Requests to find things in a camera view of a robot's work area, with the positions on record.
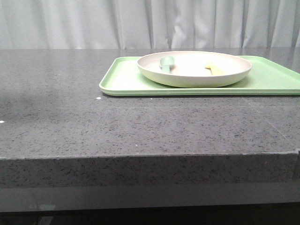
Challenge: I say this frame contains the cream round plate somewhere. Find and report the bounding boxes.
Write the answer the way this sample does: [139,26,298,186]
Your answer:
[137,51,252,88]

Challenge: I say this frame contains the yellow plastic fork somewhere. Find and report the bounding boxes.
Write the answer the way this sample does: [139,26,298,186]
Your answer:
[204,62,224,75]

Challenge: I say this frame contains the pale green plastic spoon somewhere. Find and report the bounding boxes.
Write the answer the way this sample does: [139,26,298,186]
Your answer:
[159,56,175,74]

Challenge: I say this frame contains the light green serving tray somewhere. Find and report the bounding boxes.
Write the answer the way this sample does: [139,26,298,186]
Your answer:
[99,56,300,97]

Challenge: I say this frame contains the white pleated curtain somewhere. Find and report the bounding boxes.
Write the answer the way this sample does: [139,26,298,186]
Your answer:
[0,0,300,49]

